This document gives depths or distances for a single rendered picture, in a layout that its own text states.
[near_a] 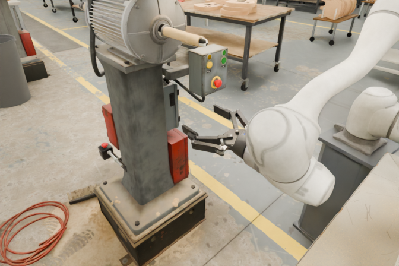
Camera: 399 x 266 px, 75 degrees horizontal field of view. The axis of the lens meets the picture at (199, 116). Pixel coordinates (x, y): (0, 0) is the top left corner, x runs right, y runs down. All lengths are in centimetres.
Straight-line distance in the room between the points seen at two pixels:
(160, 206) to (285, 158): 114
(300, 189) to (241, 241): 118
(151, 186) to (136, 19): 92
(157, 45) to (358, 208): 78
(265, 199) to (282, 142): 156
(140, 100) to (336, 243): 90
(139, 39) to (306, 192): 69
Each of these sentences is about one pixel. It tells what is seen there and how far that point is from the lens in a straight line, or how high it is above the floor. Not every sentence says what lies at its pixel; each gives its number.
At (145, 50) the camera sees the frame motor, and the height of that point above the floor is 119.
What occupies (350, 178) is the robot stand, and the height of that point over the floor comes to 57.
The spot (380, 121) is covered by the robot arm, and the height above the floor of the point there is 87.
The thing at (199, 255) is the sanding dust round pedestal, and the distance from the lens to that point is 171.
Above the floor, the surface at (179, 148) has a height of 56.
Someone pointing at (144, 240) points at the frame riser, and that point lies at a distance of 151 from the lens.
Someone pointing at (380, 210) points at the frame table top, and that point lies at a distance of 82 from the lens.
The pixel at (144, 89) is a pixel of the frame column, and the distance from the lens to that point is 120.
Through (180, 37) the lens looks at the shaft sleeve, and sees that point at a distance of 87.
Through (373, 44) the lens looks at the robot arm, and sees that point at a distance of 81.
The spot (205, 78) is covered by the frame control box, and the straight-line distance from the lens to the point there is 116.
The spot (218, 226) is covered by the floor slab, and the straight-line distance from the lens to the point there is 181.
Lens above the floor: 146
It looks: 31 degrees down
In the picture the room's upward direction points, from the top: straight up
